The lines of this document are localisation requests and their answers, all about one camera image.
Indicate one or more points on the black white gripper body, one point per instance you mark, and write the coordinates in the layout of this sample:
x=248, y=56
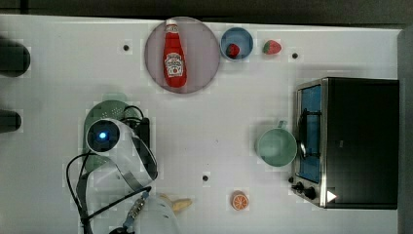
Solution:
x=140, y=130

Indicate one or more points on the green oval plastic strainer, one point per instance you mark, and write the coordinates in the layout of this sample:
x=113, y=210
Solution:
x=115, y=106

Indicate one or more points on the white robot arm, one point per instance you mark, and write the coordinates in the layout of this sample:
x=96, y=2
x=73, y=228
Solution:
x=115, y=197

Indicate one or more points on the red ketchup bottle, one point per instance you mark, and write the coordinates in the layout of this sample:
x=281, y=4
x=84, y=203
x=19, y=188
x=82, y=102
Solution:
x=173, y=59

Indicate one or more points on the grey round plate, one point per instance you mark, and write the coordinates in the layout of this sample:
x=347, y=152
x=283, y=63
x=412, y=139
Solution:
x=200, y=48

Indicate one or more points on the orange half slice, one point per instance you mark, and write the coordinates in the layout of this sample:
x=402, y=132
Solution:
x=239, y=201

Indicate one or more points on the strawberry inside blue bowl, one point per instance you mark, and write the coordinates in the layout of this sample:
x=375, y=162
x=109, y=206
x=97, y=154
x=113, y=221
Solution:
x=232, y=51

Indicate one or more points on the green mug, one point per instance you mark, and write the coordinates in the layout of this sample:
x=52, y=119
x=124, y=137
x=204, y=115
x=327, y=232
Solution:
x=277, y=147

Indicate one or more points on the blue bowl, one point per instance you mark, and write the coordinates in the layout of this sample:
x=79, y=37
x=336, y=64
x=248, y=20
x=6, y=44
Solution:
x=240, y=37

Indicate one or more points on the black utensil holder cup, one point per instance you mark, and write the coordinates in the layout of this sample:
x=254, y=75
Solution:
x=14, y=58

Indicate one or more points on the strawberry on table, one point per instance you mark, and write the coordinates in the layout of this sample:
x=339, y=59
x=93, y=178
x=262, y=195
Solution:
x=272, y=47

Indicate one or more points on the silver black toaster oven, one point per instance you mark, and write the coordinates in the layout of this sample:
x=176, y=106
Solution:
x=347, y=131

